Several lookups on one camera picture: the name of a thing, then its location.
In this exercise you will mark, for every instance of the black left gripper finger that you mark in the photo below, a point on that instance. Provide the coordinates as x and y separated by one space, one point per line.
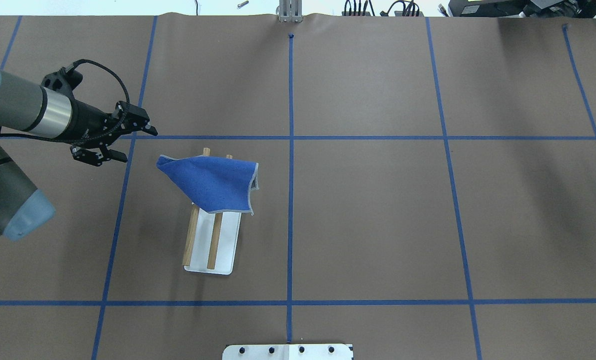
96 159
132 118

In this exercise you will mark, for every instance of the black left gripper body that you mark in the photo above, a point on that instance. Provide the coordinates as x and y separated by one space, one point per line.
86 120

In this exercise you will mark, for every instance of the blue microfiber towel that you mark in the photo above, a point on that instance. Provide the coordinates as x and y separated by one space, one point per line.
214 184

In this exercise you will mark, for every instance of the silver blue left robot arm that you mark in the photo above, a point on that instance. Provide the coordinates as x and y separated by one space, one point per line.
35 117

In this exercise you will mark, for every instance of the left wooden rack rod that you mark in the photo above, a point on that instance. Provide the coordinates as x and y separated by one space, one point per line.
190 236

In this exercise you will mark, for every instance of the wooden rack rod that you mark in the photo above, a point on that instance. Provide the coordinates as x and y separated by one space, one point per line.
190 236
214 242

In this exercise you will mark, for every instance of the right wooden rack rod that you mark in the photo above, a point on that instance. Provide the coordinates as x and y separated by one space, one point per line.
214 242

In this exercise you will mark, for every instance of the white towel rack base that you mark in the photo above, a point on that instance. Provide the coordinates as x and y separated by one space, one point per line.
227 244

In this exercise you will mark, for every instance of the aluminium frame post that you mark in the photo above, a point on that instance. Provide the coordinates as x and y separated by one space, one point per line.
290 11

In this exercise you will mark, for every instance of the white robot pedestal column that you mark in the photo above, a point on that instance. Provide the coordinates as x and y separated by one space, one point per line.
288 351

